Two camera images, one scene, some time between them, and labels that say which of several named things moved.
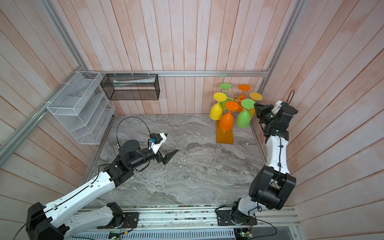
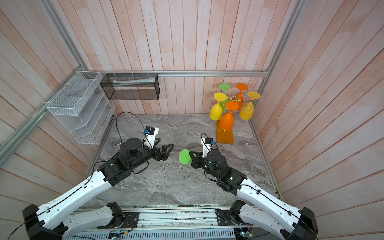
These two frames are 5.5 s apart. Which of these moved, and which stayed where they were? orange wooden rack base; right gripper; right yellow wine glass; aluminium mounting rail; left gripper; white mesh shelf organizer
Moved: left gripper; right gripper
Stayed: orange wooden rack base; aluminium mounting rail; white mesh shelf organizer; right yellow wine glass
